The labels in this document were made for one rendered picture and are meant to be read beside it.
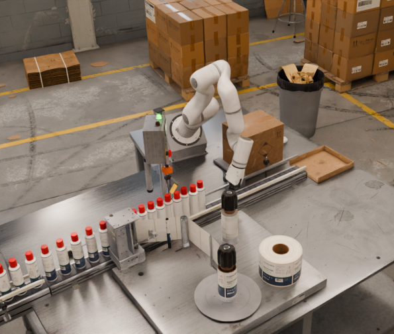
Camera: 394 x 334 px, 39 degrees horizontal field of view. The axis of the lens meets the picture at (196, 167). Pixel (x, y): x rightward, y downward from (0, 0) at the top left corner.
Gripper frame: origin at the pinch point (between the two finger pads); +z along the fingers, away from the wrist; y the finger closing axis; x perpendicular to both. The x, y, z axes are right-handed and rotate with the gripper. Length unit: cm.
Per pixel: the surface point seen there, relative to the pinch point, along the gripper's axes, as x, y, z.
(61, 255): -98, 2, 28
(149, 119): -56, -13, -36
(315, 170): 63, 2, -11
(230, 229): -23.7, 31.5, 4.8
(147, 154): -58, -4, -21
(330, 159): 79, -2, -17
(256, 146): 27.3, -17.4, -19.1
